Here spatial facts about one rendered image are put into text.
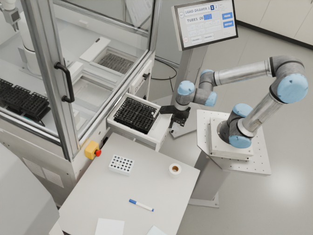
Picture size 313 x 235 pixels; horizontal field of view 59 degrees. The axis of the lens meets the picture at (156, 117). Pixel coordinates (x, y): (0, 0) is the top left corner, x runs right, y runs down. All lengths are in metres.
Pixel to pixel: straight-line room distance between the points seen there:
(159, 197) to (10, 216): 0.99
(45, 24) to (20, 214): 0.52
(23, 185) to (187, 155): 2.06
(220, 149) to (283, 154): 1.38
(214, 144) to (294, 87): 0.63
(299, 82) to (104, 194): 1.07
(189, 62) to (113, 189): 1.28
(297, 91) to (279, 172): 1.65
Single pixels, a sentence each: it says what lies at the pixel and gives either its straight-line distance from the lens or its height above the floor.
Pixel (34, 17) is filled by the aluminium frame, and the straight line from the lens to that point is 0.87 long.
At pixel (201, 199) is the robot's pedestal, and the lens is 2.42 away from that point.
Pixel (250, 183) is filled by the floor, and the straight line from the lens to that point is 2.67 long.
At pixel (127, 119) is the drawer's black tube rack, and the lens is 1.66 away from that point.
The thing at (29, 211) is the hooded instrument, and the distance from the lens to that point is 0.72.
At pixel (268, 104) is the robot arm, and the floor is 1.29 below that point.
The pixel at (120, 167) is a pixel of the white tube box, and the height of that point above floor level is 0.80.
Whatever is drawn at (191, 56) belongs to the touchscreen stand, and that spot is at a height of 0.77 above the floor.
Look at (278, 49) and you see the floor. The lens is 4.28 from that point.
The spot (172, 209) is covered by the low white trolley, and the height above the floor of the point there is 0.76.
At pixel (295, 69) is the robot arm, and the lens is 1.31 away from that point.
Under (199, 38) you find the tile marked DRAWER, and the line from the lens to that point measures 2.13.
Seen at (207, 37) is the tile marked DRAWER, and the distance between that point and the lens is 2.17.
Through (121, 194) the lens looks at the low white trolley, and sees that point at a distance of 1.54.
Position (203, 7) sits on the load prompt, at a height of 1.16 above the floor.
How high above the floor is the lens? 2.18
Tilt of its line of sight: 51 degrees down
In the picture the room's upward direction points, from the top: 10 degrees clockwise
